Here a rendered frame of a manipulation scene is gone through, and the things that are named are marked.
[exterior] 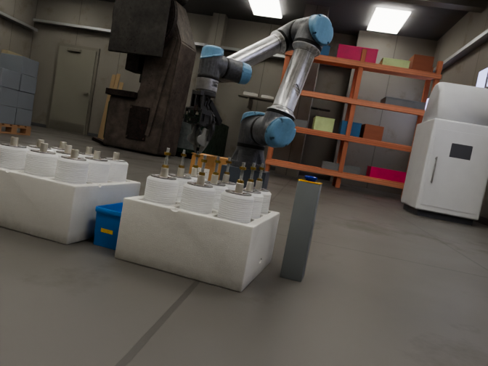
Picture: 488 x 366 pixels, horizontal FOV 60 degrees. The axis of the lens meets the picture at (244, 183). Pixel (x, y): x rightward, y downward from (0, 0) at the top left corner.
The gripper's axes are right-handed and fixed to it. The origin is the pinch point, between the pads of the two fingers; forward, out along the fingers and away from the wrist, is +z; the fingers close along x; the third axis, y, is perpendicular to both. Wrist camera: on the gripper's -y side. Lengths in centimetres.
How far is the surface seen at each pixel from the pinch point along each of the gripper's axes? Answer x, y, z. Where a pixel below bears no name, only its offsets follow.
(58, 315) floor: 23, 67, 35
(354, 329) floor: 68, 19, 35
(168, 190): 10.2, 25.4, 12.5
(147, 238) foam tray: 9.6, 30.5, 26.4
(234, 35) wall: -484, -728, -263
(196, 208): 20.1, 24.4, 15.4
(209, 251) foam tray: 27.7, 25.8, 25.7
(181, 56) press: -366, -412, -131
